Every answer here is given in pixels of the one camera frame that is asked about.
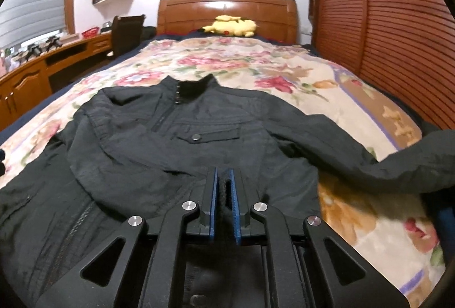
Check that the wooden louvered wardrobe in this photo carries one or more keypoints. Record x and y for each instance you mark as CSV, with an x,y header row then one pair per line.
x,y
391,9

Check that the yellow plush toy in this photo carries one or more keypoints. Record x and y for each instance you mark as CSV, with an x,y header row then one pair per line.
x,y
234,27

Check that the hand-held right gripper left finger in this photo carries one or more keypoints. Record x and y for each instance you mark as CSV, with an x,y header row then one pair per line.
x,y
212,201

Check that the dark chair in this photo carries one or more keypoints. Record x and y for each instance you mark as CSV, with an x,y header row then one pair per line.
x,y
126,34

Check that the black desk gadget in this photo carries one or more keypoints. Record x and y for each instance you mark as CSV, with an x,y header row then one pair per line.
x,y
33,50
53,42

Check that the wooden desk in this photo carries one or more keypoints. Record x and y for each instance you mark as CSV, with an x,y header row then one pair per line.
x,y
25,80

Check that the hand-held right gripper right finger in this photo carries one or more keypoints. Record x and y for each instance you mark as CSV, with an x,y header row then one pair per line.
x,y
234,208

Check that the red bowl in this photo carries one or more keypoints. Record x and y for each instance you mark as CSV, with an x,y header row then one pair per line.
x,y
90,33

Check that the small silver object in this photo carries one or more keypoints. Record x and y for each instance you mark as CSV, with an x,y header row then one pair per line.
x,y
106,25

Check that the black jacket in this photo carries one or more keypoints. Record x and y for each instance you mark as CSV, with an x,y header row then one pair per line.
x,y
177,151

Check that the floral blanket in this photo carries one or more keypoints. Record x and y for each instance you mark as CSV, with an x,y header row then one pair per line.
x,y
248,62

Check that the wooden bed headboard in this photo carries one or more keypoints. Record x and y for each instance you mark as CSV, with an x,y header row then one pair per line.
x,y
185,16

